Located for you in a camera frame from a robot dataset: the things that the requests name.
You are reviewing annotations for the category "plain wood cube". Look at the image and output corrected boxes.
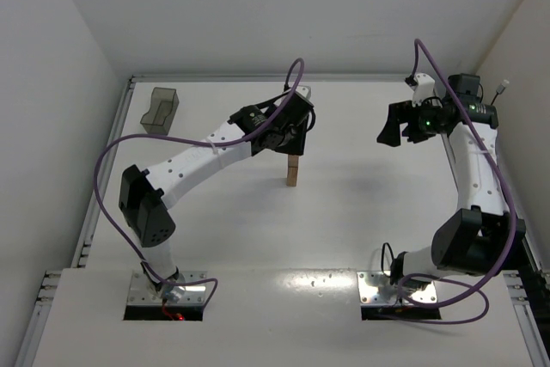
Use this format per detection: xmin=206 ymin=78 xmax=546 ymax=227
xmin=288 ymin=155 xmax=300 ymax=168

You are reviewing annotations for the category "long wood block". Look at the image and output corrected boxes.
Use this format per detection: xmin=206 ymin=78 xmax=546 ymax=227
xmin=287 ymin=163 xmax=298 ymax=176

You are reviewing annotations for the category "wood cube red letter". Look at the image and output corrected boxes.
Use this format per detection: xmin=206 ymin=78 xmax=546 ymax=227
xmin=286 ymin=174 xmax=298 ymax=187

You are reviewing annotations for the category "grey plastic tray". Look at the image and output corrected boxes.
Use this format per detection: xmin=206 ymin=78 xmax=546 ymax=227
xmin=140 ymin=87 xmax=180 ymax=136

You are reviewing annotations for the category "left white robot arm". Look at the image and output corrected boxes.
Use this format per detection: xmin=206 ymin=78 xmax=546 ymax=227
xmin=119 ymin=92 xmax=315 ymax=291

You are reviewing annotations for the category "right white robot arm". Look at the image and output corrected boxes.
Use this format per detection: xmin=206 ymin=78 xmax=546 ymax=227
xmin=377 ymin=73 xmax=526 ymax=289

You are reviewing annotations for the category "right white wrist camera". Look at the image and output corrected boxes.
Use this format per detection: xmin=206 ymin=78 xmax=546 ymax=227
xmin=405 ymin=73 xmax=436 ymax=107

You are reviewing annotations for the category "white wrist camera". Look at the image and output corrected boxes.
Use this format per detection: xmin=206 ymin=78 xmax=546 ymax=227
xmin=296 ymin=85 xmax=312 ymax=100
xmin=405 ymin=73 xmax=436 ymax=107

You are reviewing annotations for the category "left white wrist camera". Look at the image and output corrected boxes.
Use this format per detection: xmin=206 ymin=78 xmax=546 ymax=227
xmin=296 ymin=85 xmax=312 ymax=100

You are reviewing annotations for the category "black wall cable with plug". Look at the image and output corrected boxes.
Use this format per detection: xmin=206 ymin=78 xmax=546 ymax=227
xmin=489 ymin=79 xmax=510 ymax=107

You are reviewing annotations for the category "aluminium table frame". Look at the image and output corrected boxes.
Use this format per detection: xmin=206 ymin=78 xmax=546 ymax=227
xmin=16 ymin=73 xmax=550 ymax=367

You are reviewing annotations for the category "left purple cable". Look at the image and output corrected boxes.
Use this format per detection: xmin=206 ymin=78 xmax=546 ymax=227
xmin=93 ymin=57 xmax=307 ymax=299

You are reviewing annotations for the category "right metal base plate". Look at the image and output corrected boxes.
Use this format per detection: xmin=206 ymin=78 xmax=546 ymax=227
xmin=357 ymin=271 xmax=437 ymax=309

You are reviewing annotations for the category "metal base plate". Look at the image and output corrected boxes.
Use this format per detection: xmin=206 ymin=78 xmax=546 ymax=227
xmin=357 ymin=271 xmax=437 ymax=309
xmin=126 ymin=272 xmax=206 ymax=306

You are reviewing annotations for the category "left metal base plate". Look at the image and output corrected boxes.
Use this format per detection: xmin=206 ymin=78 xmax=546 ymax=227
xmin=126 ymin=272 xmax=206 ymax=306

